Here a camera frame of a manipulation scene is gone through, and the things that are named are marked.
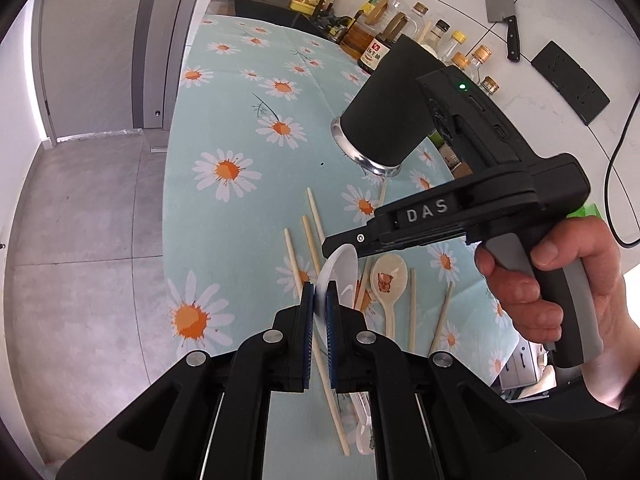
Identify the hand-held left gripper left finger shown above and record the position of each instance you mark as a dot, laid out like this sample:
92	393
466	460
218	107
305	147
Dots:
310	335

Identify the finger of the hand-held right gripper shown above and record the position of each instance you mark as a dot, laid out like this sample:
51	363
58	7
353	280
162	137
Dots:
400	225

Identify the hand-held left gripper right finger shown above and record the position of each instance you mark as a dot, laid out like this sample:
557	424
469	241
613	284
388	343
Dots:
330	340

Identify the beige printed spoon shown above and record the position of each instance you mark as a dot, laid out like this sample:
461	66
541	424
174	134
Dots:
387	272

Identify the black cylindrical utensil holder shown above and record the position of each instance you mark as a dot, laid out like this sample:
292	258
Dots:
380	110

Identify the person's right hand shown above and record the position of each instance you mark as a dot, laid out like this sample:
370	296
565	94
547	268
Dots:
520	305

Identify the green plastic bag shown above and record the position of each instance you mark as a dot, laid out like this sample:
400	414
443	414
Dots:
585	210

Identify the dark soy sauce bottle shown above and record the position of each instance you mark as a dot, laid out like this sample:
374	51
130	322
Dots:
375	55

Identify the row of clear glass bottles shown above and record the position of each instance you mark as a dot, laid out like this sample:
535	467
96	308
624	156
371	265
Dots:
450	42

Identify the daisy printed tablecloth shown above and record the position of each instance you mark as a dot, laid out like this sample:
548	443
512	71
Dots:
240	120

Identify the amber oil bottle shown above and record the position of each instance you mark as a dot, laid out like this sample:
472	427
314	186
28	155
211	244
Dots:
357	30

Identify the black sink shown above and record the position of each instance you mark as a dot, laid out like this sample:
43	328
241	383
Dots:
260	7

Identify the grey door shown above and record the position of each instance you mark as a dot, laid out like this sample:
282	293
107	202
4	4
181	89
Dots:
100	35

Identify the black wall socket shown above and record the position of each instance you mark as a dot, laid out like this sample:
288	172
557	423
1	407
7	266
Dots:
570	82

